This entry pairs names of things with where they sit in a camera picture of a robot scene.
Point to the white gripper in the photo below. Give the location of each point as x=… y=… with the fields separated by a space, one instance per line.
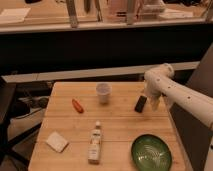
x=151 y=90

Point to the black eraser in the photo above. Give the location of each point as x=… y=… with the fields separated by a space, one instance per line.
x=140 y=104

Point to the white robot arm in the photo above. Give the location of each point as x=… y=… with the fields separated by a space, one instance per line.
x=158 y=81

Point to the white sponge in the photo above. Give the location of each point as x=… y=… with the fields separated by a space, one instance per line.
x=57 y=142

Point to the green ribbed bowl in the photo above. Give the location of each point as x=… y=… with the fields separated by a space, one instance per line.
x=151 y=153

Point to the white paper cup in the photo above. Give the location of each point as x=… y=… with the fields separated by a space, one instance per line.
x=103 y=91

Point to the wooden table board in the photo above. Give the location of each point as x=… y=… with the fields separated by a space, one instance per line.
x=120 y=126

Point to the white glue bottle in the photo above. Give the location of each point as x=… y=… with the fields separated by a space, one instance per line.
x=94 y=150

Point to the orange carrot toy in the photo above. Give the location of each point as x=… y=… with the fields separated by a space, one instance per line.
x=77 y=106

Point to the white paper sheet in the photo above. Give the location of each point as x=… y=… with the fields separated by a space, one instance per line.
x=15 y=15

